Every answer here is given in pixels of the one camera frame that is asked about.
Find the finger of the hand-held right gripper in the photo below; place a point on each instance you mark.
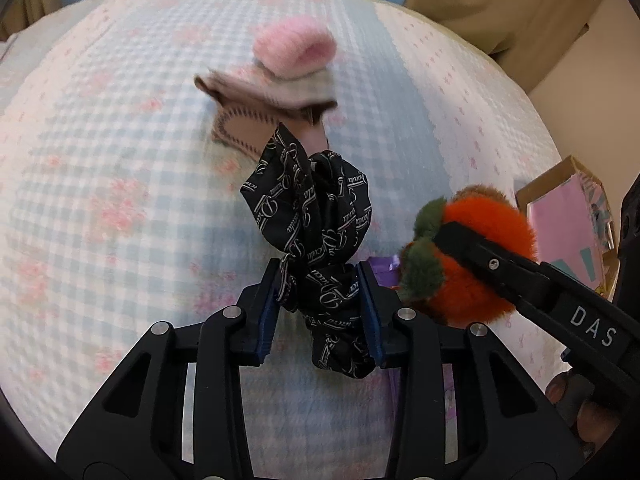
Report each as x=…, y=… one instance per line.
x=492, y=262

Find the pink fluffy sock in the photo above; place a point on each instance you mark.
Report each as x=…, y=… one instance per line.
x=295, y=49

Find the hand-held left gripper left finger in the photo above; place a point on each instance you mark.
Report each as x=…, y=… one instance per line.
x=267, y=316

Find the brown stitched cloth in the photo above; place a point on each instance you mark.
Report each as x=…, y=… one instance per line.
x=245, y=127

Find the cardboard box with pink panel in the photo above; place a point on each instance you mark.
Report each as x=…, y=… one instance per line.
x=565, y=210

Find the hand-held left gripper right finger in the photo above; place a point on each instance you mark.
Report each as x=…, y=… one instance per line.
x=371, y=316

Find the beige sock with brown trim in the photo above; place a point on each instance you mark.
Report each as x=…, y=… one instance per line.
x=272, y=87

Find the black printed scarf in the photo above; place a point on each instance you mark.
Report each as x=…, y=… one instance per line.
x=320, y=240

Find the blue checked floral blanket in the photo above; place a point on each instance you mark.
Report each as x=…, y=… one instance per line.
x=125, y=170

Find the person's right hand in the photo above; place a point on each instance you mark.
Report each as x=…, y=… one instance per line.
x=582, y=402

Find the orange plush persimmon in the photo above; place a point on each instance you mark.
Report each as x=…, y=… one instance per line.
x=482, y=240

